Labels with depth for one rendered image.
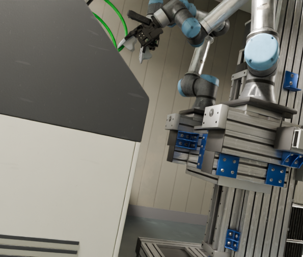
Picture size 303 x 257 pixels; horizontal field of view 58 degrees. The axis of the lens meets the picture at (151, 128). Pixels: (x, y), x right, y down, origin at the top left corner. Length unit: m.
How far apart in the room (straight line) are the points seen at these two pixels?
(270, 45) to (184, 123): 0.66
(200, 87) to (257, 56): 0.63
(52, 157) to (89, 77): 0.29
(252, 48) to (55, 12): 0.69
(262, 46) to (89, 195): 0.79
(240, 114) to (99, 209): 0.63
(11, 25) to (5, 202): 0.55
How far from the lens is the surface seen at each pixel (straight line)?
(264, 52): 1.09
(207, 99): 1.62
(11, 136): 0.95
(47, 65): 0.96
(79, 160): 0.94
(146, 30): 1.29
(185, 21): 1.24
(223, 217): 1.42
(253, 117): 1.14
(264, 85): 1.20
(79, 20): 1.01
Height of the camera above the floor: 0.78
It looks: 4 degrees up
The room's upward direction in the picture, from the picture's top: 11 degrees clockwise
